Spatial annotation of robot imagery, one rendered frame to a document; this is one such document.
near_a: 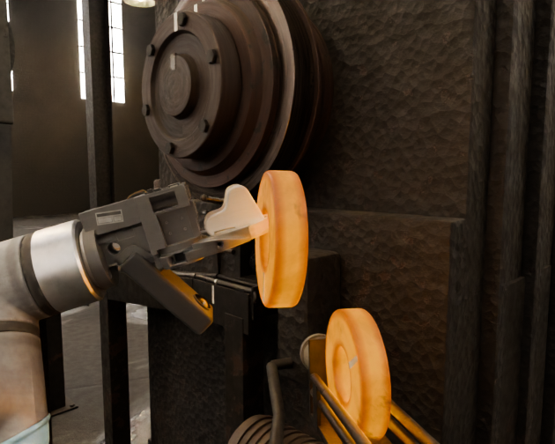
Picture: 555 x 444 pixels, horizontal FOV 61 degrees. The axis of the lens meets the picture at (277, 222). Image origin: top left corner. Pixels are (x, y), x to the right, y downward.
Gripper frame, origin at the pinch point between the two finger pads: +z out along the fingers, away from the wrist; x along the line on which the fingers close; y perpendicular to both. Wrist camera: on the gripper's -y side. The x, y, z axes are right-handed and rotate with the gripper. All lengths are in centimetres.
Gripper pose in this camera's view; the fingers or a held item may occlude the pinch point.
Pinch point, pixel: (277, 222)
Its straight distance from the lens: 53.0
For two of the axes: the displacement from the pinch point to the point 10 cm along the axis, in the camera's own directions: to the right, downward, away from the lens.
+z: 9.5, -2.9, 1.3
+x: -1.7, -1.1, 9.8
